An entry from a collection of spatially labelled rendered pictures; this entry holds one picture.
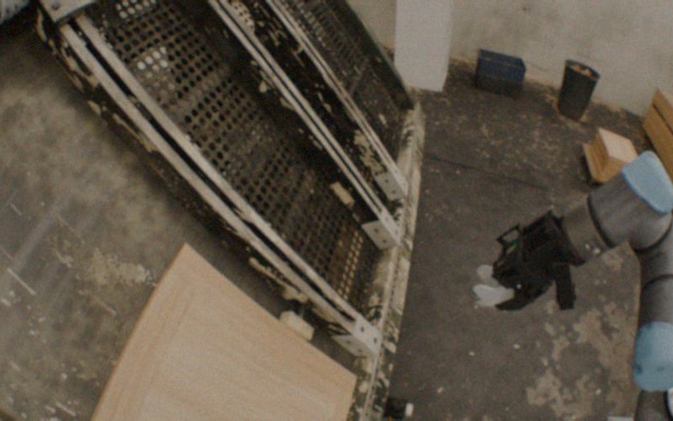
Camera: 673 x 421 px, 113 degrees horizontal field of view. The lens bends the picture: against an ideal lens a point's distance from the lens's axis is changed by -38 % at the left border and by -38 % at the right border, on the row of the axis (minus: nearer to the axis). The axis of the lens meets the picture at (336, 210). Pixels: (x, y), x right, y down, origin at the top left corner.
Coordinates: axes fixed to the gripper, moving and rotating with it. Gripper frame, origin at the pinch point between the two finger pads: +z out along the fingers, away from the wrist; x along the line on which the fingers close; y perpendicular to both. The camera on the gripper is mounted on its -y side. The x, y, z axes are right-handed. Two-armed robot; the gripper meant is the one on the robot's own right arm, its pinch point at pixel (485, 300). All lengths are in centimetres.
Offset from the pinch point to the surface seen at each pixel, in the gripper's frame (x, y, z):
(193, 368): 27.4, 33.6, 23.8
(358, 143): -58, 29, 37
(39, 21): 9, 89, -7
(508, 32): -488, -62, 49
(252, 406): 27.1, 20.6, 31.0
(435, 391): -26, -74, 110
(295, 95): -37, 50, 18
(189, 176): 4, 51, 11
